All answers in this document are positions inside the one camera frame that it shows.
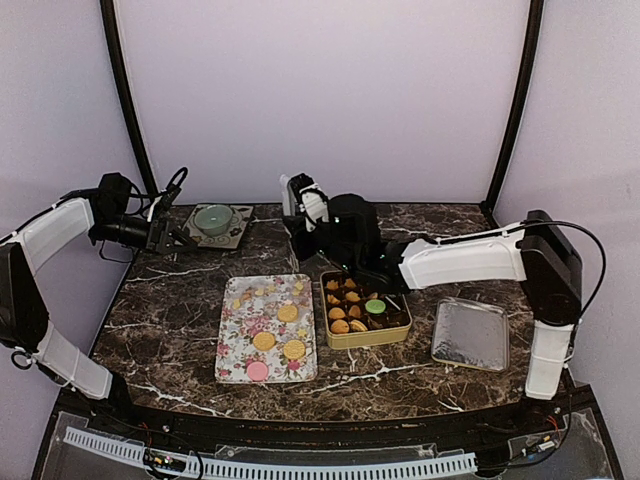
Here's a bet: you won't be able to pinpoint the black sandwich cookie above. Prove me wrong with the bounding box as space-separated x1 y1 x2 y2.
385 296 403 311

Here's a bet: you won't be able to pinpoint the round waffle cookie bottom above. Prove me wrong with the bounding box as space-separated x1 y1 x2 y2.
349 319 368 333

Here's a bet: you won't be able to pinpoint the white cable duct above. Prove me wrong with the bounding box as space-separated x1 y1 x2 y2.
63 427 478 480

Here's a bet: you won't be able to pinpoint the floral square coaster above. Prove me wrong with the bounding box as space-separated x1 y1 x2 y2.
184 204 254 249

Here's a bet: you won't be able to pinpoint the silver tin lid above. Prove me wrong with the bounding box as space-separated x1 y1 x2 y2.
431 297 509 372

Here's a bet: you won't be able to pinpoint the green ceramic bowl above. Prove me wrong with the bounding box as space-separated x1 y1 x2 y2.
193 204 233 237

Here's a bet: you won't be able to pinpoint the metal serving tongs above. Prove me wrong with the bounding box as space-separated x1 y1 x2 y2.
279 174 298 217

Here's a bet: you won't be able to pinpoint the chocolate chip cookie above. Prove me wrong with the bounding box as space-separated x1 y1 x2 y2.
330 319 350 335

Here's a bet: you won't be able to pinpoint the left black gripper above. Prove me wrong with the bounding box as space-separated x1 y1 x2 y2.
92 212 197 255

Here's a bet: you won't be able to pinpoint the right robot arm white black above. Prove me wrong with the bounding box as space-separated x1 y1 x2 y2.
283 184 590 434

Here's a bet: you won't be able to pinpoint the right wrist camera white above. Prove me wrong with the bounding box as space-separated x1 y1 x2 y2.
287 173 330 232

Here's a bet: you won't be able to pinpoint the round waffle cookie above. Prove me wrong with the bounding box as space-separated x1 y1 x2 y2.
349 319 368 333
283 340 306 360

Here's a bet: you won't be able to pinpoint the green macaron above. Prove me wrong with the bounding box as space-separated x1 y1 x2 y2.
365 299 387 315

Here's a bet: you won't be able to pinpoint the round waffle cookie right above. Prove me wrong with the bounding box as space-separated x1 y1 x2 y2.
283 340 306 360

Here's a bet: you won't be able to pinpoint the brown round cookie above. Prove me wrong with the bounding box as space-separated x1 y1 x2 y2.
328 307 346 320

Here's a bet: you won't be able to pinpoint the floral rectangular tray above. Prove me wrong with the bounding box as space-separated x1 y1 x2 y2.
214 274 318 384

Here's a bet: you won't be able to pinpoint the pink macaron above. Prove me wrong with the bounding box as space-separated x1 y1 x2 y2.
247 361 269 382

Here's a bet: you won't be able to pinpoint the black frame post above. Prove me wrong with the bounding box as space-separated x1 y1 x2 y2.
479 0 545 222
99 0 159 213

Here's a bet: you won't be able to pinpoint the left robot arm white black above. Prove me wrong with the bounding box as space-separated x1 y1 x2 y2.
1 167 196 436

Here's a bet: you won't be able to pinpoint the right black frame post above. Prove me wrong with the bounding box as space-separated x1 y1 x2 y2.
479 0 545 222

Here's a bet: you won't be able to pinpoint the gold cookie tin box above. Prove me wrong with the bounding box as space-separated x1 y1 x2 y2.
320 271 413 350

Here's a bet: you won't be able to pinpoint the left black frame post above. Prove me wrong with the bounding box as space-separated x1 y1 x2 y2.
99 0 159 213

